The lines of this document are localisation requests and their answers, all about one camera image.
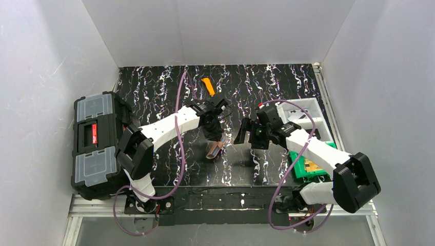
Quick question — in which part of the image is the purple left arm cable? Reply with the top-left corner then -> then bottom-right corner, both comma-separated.
112,70 -> 198,237

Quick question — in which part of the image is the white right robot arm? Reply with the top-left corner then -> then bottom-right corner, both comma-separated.
234,106 -> 381,213

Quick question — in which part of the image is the white plastic bin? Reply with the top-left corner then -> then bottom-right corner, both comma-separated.
275,97 -> 334,142

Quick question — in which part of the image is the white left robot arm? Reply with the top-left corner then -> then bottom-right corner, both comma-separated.
114,98 -> 229,202

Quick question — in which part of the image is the aluminium frame rail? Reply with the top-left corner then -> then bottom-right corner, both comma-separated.
68,195 -> 387,245

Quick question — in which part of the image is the gold card in green bin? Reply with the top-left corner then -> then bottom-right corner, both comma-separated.
303,158 -> 325,174

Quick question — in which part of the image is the green plastic bin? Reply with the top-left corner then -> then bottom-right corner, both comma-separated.
292,156 -> 329,178

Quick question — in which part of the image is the black toolbox with clear lids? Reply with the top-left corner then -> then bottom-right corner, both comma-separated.
71,91 -> 133,200

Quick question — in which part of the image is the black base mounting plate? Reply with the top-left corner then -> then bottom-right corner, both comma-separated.
124,186 -> 315,228

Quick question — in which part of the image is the white credit card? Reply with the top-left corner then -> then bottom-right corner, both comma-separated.
287,110 -> 308,122

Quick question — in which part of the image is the orange utility knife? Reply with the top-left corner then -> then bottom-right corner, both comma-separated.
201,77 -> 216,97

